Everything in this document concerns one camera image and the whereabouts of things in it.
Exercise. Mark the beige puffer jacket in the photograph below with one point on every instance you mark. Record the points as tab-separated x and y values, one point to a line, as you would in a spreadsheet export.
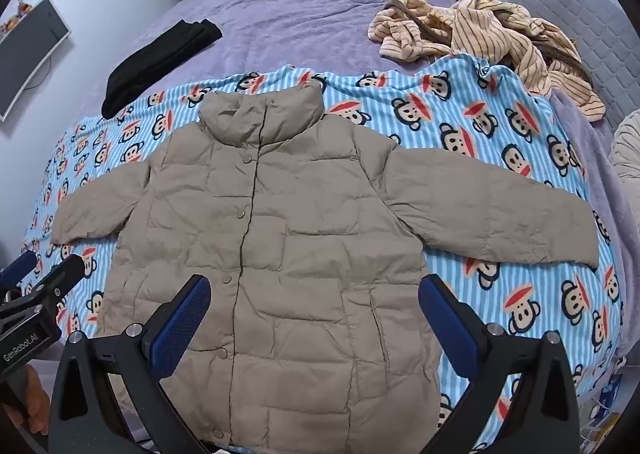
300	234

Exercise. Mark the grey quilted headboard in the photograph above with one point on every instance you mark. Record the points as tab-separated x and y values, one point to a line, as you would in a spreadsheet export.
575	19

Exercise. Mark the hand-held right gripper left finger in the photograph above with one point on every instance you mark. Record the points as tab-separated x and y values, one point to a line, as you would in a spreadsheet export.
182	319

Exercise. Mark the blue striped monkey print blanket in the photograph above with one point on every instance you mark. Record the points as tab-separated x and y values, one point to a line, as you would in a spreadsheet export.
525	284

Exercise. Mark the purple bed blanket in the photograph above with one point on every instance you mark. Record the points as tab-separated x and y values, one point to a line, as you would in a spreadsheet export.
310	19

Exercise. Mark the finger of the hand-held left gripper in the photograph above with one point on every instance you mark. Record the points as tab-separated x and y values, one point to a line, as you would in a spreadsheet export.
20	265
60	279

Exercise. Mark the beige striped fleece garment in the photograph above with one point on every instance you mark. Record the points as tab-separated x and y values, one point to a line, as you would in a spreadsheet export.
475	29

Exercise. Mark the wall-mounted white-framed monitor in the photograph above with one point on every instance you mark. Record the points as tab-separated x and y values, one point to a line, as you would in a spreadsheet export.
25	59

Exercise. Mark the black folded garment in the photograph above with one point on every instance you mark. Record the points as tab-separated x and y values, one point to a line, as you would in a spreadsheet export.
150	64

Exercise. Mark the small figurines on monitor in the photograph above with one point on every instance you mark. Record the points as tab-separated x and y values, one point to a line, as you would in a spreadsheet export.
12	24

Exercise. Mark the cream pillow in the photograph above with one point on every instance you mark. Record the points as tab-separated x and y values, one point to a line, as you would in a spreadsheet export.
630	149

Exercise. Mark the person's left hand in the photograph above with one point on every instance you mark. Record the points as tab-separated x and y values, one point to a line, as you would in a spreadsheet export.
36	399

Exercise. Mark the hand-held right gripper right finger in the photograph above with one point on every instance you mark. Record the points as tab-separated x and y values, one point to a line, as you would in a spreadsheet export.
447	321

